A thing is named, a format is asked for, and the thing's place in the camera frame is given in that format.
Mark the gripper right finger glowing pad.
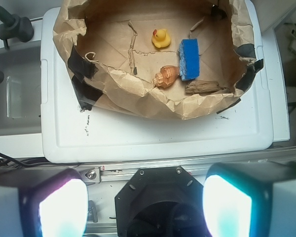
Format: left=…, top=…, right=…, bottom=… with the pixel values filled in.
left=202, top=161, right=296, bottom=237

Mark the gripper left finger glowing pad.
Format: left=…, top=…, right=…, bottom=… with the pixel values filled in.
left=0, top=168, right=88, bottom=237

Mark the yellow rubber duck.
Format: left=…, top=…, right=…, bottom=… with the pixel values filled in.
left=151, top=29, right=171, bottom=48

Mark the white sink basin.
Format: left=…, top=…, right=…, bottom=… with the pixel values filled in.
left=0, top=39, right=46, bottom=158

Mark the white plastic bin lid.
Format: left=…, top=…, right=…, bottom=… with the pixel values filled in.
left=41, top=8, right=274, bottom=163

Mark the brown wood piece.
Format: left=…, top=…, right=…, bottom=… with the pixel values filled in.
left=185, top=80, right=230, bottom=94

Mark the copper ribbed bottle toy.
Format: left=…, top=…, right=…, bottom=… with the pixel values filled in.
left=152, top=65, right=180, bottom=89

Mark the blue sponge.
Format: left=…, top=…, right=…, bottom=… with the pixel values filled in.
left=179, top=39, right=200, bottom=81

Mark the crumpled brown paper bag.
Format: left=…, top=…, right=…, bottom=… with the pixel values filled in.
left=53, top=0, right=263, bottom=120

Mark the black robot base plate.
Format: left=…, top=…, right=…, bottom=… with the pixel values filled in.
left=114, top=166, right=210, bottom=237

